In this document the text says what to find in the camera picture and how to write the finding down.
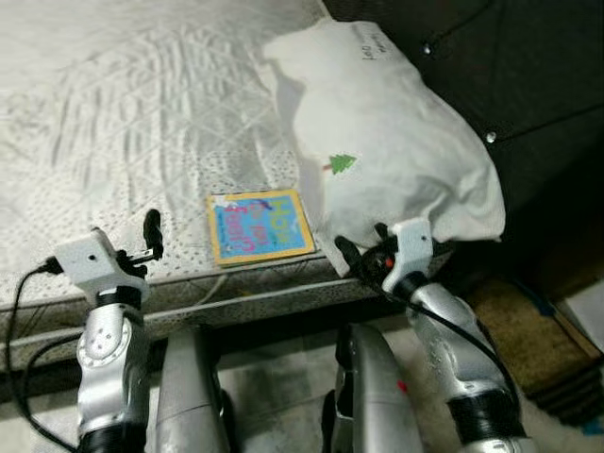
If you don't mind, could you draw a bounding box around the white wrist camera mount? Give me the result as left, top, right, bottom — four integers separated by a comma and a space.
54, 231, 129, 306
382, 219, 436, 290

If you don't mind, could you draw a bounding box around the black tufted headboard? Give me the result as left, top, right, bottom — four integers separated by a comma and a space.
321, 0, 604, 285

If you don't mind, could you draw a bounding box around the colourful children's book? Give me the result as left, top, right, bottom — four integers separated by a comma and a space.
206, 189, 318, 269

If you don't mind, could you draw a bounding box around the robot leg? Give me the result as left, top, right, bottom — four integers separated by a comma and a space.
151, 326, 238, 453
321, 323, 427, 453

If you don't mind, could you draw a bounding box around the robot right leg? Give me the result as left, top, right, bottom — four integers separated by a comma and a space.
321, 323, 427, 453

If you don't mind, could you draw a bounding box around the grey bed frame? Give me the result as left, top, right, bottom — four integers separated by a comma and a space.
0, 278, 397, 375

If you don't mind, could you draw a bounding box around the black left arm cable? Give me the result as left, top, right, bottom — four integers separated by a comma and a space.
4, 260, 65, 453

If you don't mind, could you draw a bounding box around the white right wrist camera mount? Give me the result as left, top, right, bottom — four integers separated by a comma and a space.
382, 219, 436, 290

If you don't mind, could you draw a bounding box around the white quilted mattress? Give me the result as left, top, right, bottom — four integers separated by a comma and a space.
0, 0, 454, 314

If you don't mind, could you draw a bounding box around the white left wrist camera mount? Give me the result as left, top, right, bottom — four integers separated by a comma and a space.
54, 231, 129, 306

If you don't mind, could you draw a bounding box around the robot left leg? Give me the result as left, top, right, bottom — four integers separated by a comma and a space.
151, 326, 238, 453

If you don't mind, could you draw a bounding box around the white pillow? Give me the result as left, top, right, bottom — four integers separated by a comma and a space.
260, 21, 507, 252

